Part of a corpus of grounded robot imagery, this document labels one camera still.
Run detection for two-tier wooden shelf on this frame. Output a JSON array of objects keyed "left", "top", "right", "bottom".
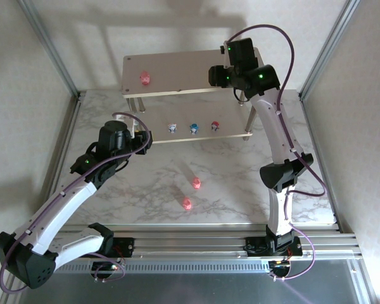
[{"left": 122, "top": 47, "right": 267, "bottom": 145}]

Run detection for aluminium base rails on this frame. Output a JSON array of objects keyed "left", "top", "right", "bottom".
[{"left": 23, "top": 221, "right": 362, "bottom": 263}]

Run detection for black controller board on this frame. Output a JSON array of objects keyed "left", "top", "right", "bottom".
[
  {"left": 268, "top": 259, "right": 293, "bottom": 274},
  {"left": 91, "top": 261, "right": 127, "bottom": 274}
]

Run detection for grey metal plate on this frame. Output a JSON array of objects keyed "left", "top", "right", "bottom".
[{"left": 17, "top": 261, "right": 367, "bottom": 304}]

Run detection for aluminium side rail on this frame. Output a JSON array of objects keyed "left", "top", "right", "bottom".
[
  {"left": 299, "top": 90, "right": 345, "bottom": 234},
  {"left": 34, "top": 91, "right": 85, "bottom": 235}
]

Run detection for aluminium frame post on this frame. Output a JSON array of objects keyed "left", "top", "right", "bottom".
[
  {"left": 17, "top": 0, "right": 83, "bottom": 99},
  {"left": 299, "top": 0, "right": 364, "bottom": 101}
]

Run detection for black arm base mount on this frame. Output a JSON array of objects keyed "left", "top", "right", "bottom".
[
  {"left": 77, "top": 237, "right": 136, "bottom": 258},
  {"left": 244, "top": 236, "right": 304, "bottom": 257}
]

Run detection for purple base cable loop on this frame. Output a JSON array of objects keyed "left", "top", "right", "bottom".
[
  {"left": 91, "top": 253, "right": 128, "bottom": 282},
  {"left": 272, "top": 221, "right": 316, "bottom": 282}
]

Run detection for perforated metal cable duct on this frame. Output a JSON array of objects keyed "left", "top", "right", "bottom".
[{"left": 55, "top": 259, "right": 272, "bottom": 275}]

